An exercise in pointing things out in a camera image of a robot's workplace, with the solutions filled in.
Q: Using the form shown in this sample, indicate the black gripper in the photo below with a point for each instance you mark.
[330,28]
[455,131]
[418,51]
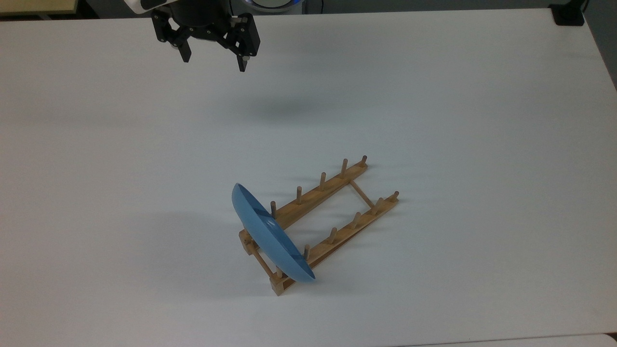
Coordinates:
[200,19]

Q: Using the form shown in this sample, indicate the blue plate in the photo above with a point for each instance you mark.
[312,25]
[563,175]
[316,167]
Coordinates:
[270,236]

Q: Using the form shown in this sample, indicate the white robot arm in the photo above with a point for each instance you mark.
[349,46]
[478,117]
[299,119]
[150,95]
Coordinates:
[140,5]

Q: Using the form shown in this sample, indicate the wooden plate rack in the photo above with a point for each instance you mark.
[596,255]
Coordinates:
[313,198]

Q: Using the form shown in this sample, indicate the light wooden furniture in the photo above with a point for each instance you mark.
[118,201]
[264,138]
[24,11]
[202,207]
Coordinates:
[33,5]

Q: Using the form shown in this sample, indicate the black table clamp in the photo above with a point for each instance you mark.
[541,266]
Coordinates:
[569,14]

